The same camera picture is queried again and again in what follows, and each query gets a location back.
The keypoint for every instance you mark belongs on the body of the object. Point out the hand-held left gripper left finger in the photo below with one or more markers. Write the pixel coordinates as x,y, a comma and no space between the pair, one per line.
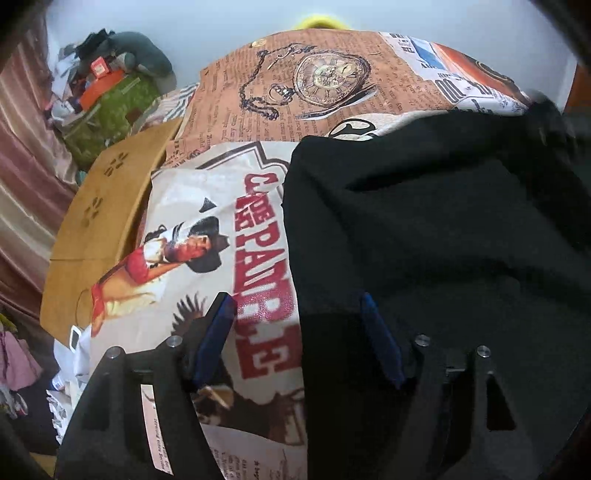
214,341

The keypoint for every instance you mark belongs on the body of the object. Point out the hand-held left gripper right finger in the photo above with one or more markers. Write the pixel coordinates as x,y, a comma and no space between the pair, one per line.
383,341

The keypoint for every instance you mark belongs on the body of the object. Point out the black printed t-shirt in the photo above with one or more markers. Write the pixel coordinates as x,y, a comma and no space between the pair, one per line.
438,230

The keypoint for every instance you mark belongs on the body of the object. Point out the printed blanket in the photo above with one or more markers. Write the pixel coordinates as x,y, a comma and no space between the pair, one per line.
221,184

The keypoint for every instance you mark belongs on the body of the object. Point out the pile of papers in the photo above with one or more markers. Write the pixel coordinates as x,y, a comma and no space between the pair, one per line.
67,397

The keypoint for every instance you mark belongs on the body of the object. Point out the wooden lap table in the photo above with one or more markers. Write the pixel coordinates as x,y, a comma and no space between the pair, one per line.
101,217

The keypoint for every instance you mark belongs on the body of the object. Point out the pink cloth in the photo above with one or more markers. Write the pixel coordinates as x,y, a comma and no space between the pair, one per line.
16,355

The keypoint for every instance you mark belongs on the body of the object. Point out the green fabric storage box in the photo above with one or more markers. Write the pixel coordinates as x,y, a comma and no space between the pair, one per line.
115,115

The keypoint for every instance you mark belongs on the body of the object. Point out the striped curtain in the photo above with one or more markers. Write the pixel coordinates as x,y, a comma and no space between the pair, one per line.
23,184

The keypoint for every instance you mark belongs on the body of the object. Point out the orange flat box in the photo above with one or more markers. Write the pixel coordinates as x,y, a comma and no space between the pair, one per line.
99,87

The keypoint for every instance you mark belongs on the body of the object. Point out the small red box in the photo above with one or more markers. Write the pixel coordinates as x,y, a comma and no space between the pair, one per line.
99,68

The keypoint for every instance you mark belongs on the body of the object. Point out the yellow foam tube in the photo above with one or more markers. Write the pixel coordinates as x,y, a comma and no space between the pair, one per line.
323,21

